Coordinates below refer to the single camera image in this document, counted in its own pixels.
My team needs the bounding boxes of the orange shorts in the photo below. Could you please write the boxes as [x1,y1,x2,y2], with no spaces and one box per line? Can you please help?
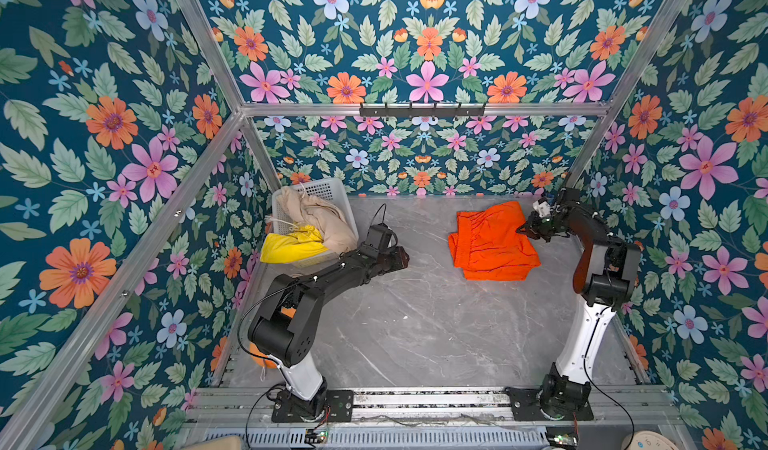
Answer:
[448,201,541,281]

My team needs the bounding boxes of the beige shorts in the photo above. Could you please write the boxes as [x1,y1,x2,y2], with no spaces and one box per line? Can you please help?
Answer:
[276,187,358,254]

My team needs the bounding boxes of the yellow shorts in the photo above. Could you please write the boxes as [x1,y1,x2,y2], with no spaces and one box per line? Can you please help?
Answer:
[260,225,328,264]

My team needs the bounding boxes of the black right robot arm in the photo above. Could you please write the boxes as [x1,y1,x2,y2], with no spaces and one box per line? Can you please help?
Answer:
[517,187,641,409]

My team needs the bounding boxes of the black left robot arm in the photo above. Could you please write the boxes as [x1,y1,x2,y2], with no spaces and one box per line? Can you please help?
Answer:
[247,223,409,413]

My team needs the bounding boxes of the white plastic laundry basket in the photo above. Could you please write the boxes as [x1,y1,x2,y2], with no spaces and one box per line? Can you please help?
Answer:
[272,178,359,268]

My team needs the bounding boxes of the orange fish plush toy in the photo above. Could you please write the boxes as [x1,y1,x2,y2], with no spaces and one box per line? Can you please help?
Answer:
[248,343,278,369]

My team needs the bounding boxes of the white round device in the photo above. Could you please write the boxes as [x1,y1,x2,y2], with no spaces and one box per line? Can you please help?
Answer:
[619,430,678,450]

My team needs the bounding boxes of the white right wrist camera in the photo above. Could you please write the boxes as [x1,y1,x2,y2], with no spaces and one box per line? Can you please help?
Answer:
[533,199,552,219]

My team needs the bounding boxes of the black hook rail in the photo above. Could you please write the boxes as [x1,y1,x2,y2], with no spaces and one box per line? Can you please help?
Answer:
[358,102,486,119]

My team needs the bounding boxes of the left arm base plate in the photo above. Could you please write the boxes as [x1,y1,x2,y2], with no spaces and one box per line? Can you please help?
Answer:
[271,390,355,423]

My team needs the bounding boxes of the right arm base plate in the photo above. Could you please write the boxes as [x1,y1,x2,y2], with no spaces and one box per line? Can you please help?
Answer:
[503,385,595,422]

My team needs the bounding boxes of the aluminium frame post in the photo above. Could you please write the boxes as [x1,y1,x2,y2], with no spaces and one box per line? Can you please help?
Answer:
[176,0,281,191]

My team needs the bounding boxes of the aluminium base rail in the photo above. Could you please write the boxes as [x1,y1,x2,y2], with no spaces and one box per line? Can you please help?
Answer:
[180,386,696,449]

